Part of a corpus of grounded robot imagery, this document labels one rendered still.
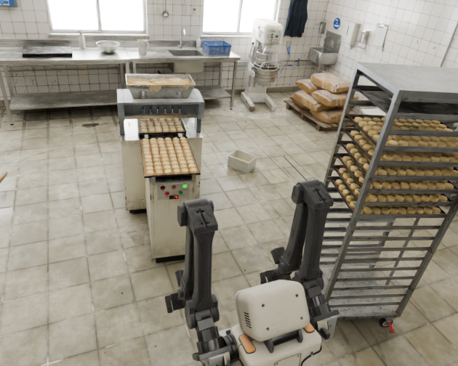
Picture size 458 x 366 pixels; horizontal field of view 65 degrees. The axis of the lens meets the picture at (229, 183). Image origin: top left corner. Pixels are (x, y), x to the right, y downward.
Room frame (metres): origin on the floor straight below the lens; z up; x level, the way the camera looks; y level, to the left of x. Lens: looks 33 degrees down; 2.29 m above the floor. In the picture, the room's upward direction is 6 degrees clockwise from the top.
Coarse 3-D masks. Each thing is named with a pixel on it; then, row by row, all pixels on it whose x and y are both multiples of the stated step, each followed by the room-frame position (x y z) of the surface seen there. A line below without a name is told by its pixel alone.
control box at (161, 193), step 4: (188, 180) 2.23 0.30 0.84; (160, 184) 2.14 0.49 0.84; (164, 184) 2.15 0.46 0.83; (168, 184) 2.16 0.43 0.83; (172, 184) 2.17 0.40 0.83; (176, 184) 2.18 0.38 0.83; (180, 184) 2.19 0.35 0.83; (188, 184) 2.21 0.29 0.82; (160, 188) 2.14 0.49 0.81; (168, 188) 2.16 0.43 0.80; (176, 188) 2.18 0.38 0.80; (180, 188) 2.19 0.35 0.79; (184, 188) 2.20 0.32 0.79; (188, 188) 2.21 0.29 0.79; (160, 192) 2.14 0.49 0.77; (164, 192) 2.15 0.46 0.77; (172, 192) 2.17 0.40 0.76; (176, 192) 2.18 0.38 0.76; (184, 192) 2.20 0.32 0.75; (188, 192) 2.21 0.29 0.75; (160, 196) 2.14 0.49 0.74; (164, 196) 2.15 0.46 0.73; (168, 196) 2.16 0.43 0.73; (176, 196) 2.17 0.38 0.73; (180, 196) 2.19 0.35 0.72; (184, 196) 2.20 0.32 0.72; (188, 196) 2.21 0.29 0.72
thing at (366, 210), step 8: (336, 184) 2.06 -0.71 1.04; (344, 184) 2.04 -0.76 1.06; (344, 192) 1.94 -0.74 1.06; (352, 200) 1.87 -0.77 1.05; (352, 208) 1.80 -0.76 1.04; (368, 208) 1.79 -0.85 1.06; (376, 208) 1.80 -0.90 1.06; (384, 208) 1.81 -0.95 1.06; (392, 208) 1.82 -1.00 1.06; (400, 208) 1.83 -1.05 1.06; (408, 208) 1.84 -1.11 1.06; (416, 208) 1.85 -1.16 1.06; (424, 208) 1.86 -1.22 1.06; (432, 208) 1.87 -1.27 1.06
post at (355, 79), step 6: (354, 72) 2.14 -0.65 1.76; (354, 78) 2.12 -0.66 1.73; (354, 84) 2.12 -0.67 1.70; (348, 96) 2.13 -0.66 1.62; (348, 108) 2.12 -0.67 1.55; (342, 114) 2.14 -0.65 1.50; (342, 120) 2.12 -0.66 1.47; (342, 126) 2.12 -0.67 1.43; (336, 138) 2.14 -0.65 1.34; (336, 150) 2.12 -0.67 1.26; (330, 162) 2.13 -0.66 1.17; (330, 174) 2.13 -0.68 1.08; (324, 180) 2.14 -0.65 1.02; (324, 186) 2.12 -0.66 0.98
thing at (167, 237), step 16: (176, 176) 2.26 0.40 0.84; (192, 192) 2.25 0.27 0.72; (160, 208) 2.17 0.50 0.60; (176, 208) 2.21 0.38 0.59; (160, 224) 2.17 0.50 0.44; (176, 224) 2.21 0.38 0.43; (160, 240) 2.17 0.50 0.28; (176, 240) 2.21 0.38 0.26; (160, 256) 2.17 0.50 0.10; (176, 256) 2.24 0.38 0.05
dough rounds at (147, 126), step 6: (138, 120) 3.06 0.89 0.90; (156, 120) 3.06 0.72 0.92; (162, 120) 3.08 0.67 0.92; (168, 120) 3.10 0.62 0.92; (174, 120) 3.12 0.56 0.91; (144, 126) 2.90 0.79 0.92; (150, 126) 2.91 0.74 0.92; (156, 126) 2.92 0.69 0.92; (162, 126) 2.98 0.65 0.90; (168, 126) 2.99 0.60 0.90; (174, 126) 2.97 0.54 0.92; (180, 126) 2.97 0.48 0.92; (144, 132) 2.81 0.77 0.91; (150, 132) 2.82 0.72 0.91
